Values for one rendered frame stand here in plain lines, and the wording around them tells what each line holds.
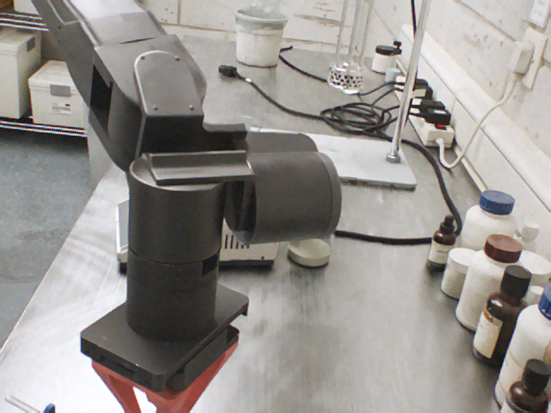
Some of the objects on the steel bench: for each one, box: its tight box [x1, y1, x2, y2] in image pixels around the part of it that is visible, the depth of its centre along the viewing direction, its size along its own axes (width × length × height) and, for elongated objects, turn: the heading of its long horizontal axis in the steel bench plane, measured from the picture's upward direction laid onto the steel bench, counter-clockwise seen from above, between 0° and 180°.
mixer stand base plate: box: [260, 128, 418, 188], centre depth 122 cm, size 30×20×1 cm, turn 77°
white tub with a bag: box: [234, 0, 288, 67], centre depth 175 cm, size 14×14×21 cm
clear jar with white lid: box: [287, 230, 336, 268], centre depth 88 cm, size 6×6×8 cm
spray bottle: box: [384, 40, 404, 83], centre depth 175 cm, size 4×4×11 cm
